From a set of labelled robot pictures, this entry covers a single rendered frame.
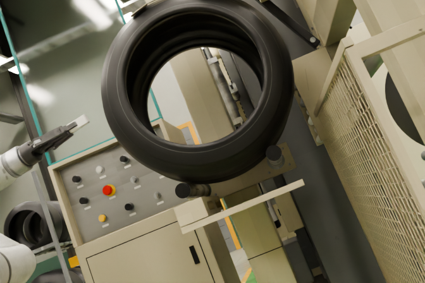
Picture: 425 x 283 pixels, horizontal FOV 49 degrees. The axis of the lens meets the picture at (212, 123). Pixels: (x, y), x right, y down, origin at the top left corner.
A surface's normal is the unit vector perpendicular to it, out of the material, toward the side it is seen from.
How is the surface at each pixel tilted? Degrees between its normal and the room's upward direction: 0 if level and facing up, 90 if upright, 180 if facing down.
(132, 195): 90
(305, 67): 90
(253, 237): 90
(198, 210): 90
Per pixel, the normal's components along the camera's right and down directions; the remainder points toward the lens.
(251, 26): 0.05, -0.32
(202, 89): -0.15, -0.14
